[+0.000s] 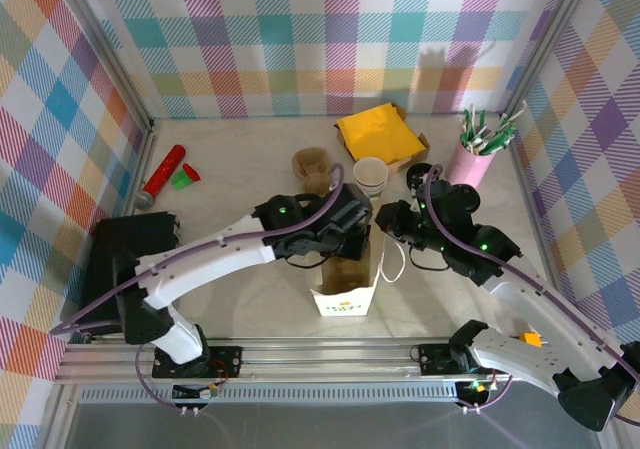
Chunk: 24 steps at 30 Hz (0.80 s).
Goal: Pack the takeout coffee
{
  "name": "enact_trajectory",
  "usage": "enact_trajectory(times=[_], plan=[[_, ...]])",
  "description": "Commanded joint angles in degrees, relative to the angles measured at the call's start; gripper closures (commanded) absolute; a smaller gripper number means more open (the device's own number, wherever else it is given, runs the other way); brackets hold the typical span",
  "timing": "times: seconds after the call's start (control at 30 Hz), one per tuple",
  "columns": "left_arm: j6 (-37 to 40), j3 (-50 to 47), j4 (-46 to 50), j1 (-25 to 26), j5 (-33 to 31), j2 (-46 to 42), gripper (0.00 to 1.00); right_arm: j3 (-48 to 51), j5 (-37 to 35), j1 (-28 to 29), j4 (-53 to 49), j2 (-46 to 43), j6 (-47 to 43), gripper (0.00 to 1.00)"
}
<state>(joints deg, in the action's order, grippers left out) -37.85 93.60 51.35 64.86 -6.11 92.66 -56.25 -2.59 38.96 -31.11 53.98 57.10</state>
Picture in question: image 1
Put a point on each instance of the pink straw holder cup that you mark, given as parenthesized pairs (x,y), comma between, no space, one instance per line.
(467,161)

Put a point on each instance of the green and red toy cone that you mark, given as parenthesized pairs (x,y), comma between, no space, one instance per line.
(182,178)

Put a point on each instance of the green white wrapped straw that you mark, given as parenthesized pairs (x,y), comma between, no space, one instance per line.
(502,136)
(506,118)
(483,124)
(468,126)

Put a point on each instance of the small connector board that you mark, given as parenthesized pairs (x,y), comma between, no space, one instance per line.
(475,391)
(197,392)

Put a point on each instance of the red and yellow toy block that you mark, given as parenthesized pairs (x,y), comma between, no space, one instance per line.
(531,339)

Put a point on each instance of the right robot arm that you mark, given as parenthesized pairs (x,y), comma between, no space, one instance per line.
(525,304)

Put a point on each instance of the black box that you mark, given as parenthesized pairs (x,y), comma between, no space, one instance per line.
(125,239)

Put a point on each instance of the aluminium mounting rail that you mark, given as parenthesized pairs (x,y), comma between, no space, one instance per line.
(325,361)

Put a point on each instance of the stack of paper cups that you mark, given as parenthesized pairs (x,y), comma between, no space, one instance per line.
(370,174)

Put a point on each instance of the yellow paper napkins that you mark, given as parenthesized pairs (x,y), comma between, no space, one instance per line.
(380,129)

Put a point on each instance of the aluminium frame post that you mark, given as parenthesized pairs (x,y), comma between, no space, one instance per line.
(110,44)
(541,44)

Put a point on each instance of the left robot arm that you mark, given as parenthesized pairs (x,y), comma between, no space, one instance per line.
(210,264)

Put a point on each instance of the red glitter tube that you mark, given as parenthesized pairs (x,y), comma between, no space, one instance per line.
(165,171)

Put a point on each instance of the yellow napkins in box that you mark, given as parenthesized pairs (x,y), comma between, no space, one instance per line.
(424,144)

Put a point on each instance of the grey reflective panel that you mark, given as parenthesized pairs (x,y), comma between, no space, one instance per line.
(325,426)

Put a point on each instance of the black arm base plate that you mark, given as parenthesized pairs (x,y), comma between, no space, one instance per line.
(227,361)
(432,359)

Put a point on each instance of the white paper takeout bag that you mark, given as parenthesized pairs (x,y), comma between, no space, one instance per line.
(345,304)

